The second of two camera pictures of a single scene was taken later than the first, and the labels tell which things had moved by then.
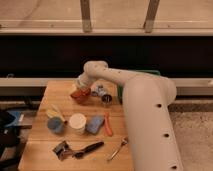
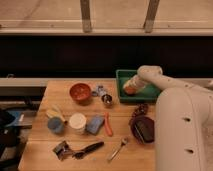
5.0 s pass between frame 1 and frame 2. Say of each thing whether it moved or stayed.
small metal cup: stayed
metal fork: stayed
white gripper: moved
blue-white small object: stayed
